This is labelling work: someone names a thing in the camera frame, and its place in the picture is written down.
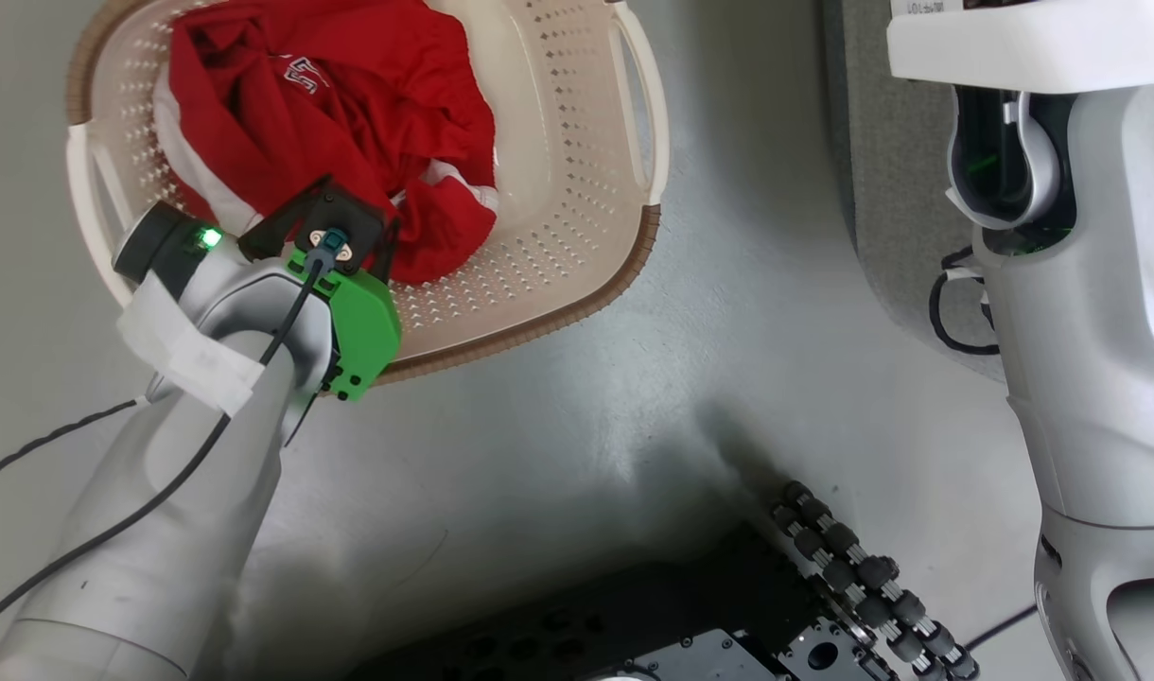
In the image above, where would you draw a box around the red and white garment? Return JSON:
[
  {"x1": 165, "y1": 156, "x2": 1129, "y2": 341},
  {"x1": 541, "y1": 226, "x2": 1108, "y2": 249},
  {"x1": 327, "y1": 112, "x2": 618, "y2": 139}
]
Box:
[{"x1": 152, "y1": 0, "x2": 500, "y2": 286}]

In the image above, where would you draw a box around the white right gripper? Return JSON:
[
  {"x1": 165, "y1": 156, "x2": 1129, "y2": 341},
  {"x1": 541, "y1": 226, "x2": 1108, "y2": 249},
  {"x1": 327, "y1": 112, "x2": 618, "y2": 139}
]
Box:
[{"x1": 886, "y1": 0, "x2": 1154, "y2": 95}]

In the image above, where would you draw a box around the black roller omni wheel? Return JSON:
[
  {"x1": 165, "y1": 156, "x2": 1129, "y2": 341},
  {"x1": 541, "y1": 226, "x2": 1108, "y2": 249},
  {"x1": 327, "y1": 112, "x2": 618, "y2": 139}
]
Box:
[{"x1": 770, "y1": 480, "x2": 982, "y2": 681}]

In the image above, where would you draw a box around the white laundry basket brown rim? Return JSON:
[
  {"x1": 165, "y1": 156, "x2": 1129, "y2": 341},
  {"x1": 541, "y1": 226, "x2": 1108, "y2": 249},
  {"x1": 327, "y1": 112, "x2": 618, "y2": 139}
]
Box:
[{"x1": 63, "y1": 0, "x2": 672, "y2": 385}]

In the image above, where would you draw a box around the thin black cable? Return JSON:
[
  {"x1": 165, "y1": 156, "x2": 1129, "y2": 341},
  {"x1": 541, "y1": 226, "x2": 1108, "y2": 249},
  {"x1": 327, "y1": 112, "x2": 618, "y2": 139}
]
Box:
[
  {"x1": 963, "y1": 603, "x2": 1043, "y2": 655},
  {"x1": 0, "y1": 396, "x2": 150, "y2": 495}
]

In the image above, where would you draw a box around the grey fabric sofa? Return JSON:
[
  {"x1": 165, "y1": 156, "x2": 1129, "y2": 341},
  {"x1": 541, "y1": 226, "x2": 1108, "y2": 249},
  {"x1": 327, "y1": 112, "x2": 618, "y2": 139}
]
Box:
[{"x1": 821, "y1": 0, "x2": 1010, "y2": 381}]

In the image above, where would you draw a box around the white tape wrap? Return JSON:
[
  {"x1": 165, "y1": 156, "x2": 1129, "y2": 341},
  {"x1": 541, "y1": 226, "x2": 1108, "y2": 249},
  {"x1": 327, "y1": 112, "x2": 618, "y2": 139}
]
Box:
[{"x1": 115, "y1": 276, "x2": 269, "y2": 420}]

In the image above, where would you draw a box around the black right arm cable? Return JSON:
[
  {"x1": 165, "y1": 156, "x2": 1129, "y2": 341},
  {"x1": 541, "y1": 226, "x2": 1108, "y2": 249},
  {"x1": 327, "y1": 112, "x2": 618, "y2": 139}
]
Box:
[{"x1": 928, "y1": 247, "x2": 1005, "y2": 358}]

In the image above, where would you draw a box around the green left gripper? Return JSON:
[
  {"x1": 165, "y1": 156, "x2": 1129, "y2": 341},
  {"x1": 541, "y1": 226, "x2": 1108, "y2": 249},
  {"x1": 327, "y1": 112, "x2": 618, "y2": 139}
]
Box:
[{"x1": 287, "y1": 247, "x2": 404, "y2": 404}]

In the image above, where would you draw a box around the black cable with teal plug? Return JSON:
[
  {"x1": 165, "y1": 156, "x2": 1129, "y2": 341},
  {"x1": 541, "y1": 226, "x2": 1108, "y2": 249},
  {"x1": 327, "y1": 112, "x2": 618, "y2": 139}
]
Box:
[{"x1": 0, "y1": 227, "x2": 353, "y2": 637}]

